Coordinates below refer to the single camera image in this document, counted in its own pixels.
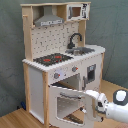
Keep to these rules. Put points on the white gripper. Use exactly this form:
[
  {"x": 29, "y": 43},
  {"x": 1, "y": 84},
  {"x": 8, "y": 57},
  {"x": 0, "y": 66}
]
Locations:
[{"x": 95, "y": 103}]

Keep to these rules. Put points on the stove knob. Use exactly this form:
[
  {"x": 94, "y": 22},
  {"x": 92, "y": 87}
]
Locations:
[
  {"x": 74, "y": 69},
  {"x": 56, "y": 75}
]

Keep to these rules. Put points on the white oven door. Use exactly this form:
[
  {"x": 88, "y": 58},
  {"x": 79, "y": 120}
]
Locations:
[{"x": 70, "y": 108}]

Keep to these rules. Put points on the wooden toy kitchen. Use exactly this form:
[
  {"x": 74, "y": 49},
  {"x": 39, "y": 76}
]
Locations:
[{"x": 46, "y": 40}]

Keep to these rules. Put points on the black faucet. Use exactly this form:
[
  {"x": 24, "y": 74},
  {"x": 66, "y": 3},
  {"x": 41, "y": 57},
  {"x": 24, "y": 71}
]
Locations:
[{"x": 74, "y": 39}]

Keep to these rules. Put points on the toy microwave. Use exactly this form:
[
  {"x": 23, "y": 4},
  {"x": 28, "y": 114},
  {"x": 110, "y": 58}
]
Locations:
[{"x": 77, "y": 11}]

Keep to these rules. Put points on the grey range hood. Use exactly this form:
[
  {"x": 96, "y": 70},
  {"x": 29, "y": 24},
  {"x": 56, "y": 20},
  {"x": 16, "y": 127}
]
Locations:
[{"x": 48, "y": 18}]

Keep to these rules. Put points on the left stove knob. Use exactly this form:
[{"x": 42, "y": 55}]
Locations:
[{"x": 56, "y": 75}]

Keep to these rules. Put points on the metal sink basin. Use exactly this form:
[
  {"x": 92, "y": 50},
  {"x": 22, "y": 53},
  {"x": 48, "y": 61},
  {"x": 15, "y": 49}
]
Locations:
[{"x": 79, "y": 51}]

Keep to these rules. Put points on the white cabinet door dispenser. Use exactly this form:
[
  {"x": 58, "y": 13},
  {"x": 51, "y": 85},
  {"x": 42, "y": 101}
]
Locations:
[{"x": 90, "y": 73}]

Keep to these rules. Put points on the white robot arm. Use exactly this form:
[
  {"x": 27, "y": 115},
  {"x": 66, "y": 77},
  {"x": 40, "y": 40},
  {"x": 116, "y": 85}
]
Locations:
[{"x": 117, "y": 109}]

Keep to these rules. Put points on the right stove knob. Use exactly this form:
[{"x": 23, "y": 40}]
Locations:
[{"x": 74, "y": 69}]

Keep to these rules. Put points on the black stovetop red burners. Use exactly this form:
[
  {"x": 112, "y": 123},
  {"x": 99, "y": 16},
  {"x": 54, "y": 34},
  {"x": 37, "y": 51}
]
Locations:
[{"x": 52, "y": 59}]

